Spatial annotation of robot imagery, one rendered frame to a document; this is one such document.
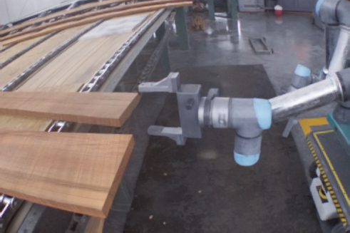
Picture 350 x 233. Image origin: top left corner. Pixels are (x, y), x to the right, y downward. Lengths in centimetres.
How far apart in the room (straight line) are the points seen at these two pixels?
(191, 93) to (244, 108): 13
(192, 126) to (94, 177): 29
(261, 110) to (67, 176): 46
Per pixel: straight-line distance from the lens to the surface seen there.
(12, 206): 62
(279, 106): 76
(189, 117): 65
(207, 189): 159
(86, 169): 54
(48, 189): 54
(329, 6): 125
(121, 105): 73
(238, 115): 62
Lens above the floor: 121
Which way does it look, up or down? 29 degrees down
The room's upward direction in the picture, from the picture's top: 8 degrees counter-clockwise
